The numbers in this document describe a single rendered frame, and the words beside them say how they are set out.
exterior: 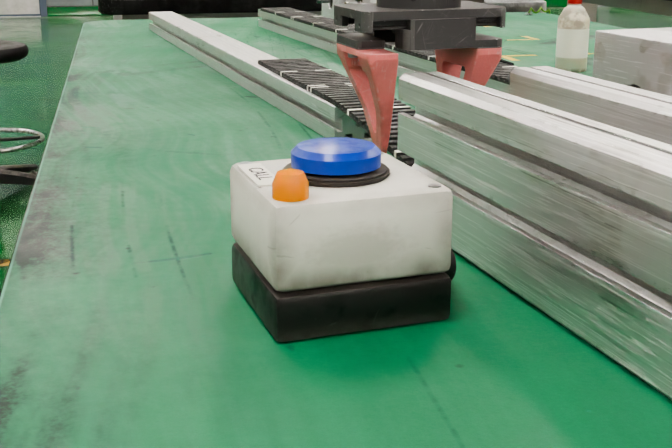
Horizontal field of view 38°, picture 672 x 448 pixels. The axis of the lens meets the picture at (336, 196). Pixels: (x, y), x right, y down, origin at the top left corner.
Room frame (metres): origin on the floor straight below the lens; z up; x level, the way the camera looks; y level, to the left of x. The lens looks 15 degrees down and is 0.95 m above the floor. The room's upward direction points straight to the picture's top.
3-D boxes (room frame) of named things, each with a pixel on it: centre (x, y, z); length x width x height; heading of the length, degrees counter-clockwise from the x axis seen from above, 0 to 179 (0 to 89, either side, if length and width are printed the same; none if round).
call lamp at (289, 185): (0.38, 0.02, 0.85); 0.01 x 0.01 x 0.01
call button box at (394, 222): (0.42, -0.01, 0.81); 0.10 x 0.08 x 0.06; 109
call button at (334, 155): (0.42, 0.00, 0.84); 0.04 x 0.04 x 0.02
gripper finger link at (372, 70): (0.66, -0.04, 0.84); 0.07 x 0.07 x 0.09; 19
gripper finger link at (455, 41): (0.67, -0.07, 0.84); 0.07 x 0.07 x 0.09; 19
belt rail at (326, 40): (1.28, -0.04, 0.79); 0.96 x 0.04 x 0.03; 19
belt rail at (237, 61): (1.22, 0.14, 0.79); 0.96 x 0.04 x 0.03; 19
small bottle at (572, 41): (1.18, -0.28, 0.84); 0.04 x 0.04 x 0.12
